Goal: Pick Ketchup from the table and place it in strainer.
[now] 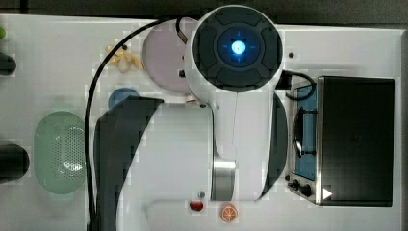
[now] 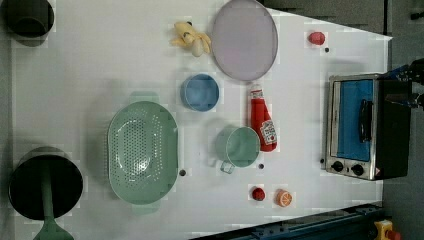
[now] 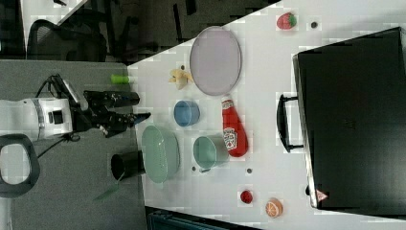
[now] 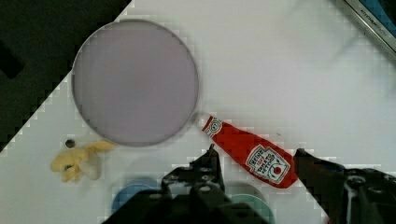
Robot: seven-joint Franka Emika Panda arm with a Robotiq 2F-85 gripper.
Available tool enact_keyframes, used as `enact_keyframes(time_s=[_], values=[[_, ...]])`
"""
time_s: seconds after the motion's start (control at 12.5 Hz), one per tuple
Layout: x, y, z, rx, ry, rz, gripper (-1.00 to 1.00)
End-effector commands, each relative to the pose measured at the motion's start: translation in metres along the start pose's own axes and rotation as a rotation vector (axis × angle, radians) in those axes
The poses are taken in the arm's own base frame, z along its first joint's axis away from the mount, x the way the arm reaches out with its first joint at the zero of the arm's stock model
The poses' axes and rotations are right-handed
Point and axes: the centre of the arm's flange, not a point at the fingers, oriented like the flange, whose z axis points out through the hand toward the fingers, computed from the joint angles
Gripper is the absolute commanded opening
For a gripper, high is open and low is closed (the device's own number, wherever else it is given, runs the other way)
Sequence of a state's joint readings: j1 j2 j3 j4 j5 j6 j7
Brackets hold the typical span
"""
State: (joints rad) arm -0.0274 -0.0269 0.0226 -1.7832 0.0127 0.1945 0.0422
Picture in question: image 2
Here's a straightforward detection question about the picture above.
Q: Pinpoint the red plush ketchup bottle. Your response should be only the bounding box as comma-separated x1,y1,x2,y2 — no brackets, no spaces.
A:
249,84,277,152

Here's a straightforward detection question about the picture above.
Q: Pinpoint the blue bowl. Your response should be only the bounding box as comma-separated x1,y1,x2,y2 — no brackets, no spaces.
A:
180,74,220,112

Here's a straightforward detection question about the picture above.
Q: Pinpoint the green spatula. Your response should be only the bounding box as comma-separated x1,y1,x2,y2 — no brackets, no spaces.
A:
33,163,74,240

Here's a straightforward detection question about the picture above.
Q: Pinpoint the red toy strawberry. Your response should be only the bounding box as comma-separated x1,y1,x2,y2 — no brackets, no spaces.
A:
308,32,326,46

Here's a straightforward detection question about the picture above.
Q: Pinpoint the lilac round plate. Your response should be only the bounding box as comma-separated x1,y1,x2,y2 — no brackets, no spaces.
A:
212,0,278,81

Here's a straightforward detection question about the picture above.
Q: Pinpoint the black pot with spatula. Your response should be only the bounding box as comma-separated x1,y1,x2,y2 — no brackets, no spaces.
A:
8,146,83,220

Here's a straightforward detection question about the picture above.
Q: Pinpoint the orange slice toy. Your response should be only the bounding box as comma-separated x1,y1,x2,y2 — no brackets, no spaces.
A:
275,189,293,207

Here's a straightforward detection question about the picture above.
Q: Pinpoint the blue metal frame rail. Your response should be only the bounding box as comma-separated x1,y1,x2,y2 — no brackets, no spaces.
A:
192,204,385,240

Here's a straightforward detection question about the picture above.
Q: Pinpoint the silver toaster oven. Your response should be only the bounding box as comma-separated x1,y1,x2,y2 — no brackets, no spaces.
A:
324,74,412,181

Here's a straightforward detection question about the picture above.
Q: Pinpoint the red toy tomato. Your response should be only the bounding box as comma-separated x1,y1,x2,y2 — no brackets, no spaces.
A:
252,187,266,201

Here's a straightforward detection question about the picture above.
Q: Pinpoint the yellow red clamp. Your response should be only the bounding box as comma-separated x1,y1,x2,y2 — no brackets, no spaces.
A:
374,220,402,240

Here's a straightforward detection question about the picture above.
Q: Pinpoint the green mug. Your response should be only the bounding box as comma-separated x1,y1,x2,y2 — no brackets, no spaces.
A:
215,125,260,174

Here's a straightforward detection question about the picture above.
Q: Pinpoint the green plastic strainer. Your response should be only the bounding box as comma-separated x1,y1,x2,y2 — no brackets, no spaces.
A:
107,91,178,215

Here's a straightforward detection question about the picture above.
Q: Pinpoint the yellow plush banana bunch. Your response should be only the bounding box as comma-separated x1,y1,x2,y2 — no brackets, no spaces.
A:
170,21,212,57

